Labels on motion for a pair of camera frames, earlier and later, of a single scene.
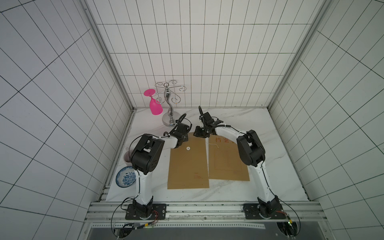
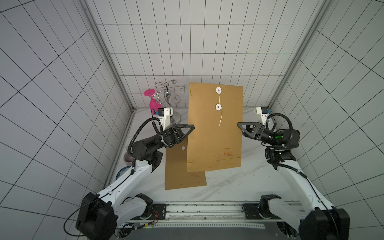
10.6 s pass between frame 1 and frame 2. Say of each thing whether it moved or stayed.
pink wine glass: stayed
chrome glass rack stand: stayed
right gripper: moved
